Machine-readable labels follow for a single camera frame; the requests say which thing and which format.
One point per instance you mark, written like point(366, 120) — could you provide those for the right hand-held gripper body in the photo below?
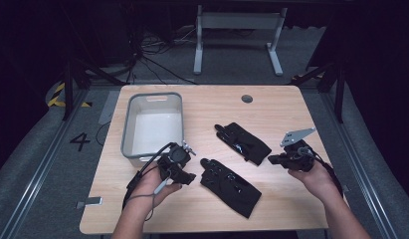
point(298, 156)

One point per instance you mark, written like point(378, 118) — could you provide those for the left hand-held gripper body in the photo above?
point(177, 156)

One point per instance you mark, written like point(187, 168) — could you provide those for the grey plastic bin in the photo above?
point(155, 129)

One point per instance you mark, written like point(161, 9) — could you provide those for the black glove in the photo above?
point(243, 142)
point(230, 189)

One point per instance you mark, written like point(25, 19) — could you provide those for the person's right hand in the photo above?
point(319, 181)

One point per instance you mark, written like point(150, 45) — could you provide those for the person's left hand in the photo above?
point(147, 191)

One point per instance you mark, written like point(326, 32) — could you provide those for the grey table grommet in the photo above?
point(246, 99)

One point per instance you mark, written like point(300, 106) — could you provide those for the black metal stand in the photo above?
point(68, 89)
point(339, 89)

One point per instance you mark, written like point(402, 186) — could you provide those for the grey tape strip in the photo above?
point(91, 201)

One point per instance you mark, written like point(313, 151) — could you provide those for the metal floor rail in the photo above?
point(42, 169)
point(364, 172)

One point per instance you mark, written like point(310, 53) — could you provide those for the white metal desk frame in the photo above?
point(238, 20)

